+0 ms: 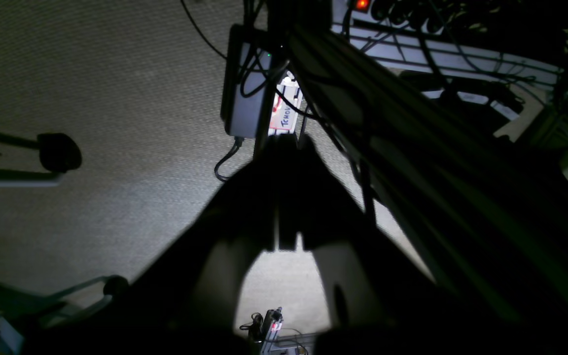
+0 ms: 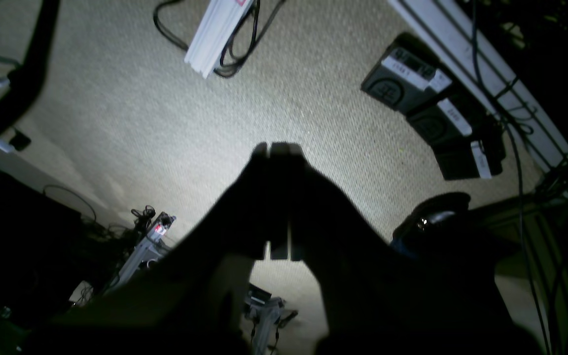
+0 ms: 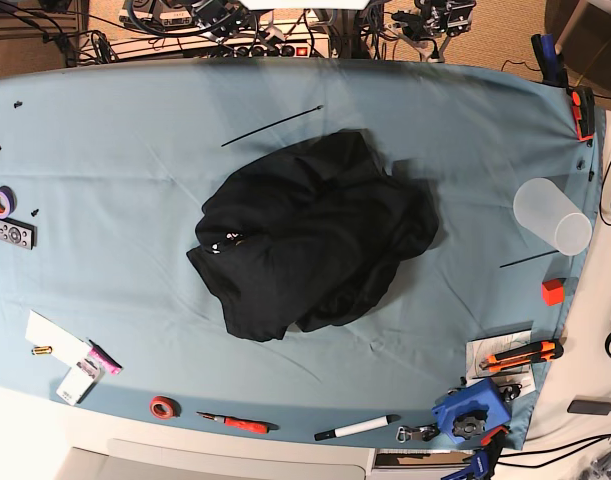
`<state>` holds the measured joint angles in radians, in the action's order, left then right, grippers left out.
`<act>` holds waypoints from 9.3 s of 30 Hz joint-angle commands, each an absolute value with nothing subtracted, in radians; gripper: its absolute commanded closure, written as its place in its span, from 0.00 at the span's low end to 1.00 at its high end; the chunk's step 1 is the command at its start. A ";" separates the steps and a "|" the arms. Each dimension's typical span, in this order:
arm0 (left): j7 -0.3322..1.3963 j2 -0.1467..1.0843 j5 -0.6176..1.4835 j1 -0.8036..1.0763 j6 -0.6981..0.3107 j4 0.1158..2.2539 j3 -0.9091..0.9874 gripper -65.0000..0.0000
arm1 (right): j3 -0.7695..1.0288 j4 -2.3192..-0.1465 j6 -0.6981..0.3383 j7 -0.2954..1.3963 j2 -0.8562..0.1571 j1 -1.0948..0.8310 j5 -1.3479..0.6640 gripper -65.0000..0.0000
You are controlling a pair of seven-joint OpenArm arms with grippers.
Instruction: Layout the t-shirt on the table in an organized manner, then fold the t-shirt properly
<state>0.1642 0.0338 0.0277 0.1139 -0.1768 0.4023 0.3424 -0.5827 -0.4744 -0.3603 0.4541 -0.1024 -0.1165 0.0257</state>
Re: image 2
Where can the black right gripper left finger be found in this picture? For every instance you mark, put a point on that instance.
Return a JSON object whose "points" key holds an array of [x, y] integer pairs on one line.
{"points": [[213, 262]]}

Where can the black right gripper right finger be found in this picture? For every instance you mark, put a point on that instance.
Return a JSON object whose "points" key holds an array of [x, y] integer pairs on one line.
{"points": [[354, 266]]}

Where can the white table frame beam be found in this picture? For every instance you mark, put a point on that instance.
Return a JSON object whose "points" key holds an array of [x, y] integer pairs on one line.
{"points": [[453, 37]]}

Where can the white aluminium rail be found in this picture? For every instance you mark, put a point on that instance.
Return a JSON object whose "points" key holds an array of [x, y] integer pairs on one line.
{"points": [[209, 52]]}

